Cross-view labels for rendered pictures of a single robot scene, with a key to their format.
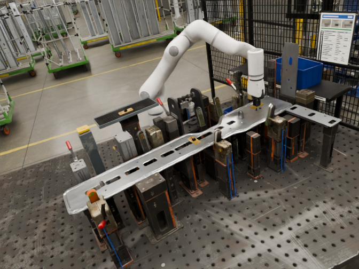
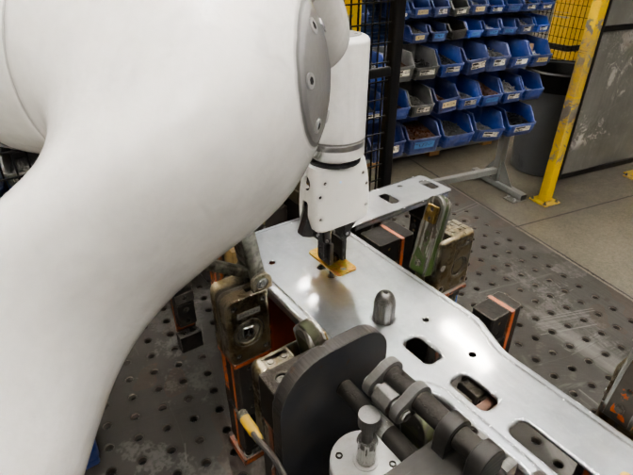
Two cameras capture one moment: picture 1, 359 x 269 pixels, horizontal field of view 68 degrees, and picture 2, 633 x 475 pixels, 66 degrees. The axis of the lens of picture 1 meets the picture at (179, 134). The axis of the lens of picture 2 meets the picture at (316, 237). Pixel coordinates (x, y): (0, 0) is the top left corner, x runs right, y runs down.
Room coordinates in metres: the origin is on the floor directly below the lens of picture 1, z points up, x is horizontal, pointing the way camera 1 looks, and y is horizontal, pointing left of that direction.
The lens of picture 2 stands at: (1.57, 0.14, 1.47)
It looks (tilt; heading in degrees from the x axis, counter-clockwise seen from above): 31 degrees down; 260
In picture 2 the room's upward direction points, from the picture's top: straight up
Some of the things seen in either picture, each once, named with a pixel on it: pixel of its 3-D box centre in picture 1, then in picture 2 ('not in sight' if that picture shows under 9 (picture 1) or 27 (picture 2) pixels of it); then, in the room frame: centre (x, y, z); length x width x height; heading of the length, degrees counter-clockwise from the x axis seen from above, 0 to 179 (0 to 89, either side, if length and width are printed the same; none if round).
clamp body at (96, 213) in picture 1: (111, 234); not in sight; (0.81, 0.38, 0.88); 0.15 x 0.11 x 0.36; 26
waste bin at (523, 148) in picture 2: not in sight; (549, 119); (-0.66, -2.97, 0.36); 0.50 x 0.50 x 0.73
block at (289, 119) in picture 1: (288, 139); (381, 290); (1.30, -0.64, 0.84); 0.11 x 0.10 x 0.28; 26
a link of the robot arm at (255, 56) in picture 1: (255, 61); (332, 86); (1.44, -0.50, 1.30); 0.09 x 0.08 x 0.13; 154
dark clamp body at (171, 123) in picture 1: (174, 144); not in sight; (1.40, 0.04, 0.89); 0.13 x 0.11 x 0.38; 26
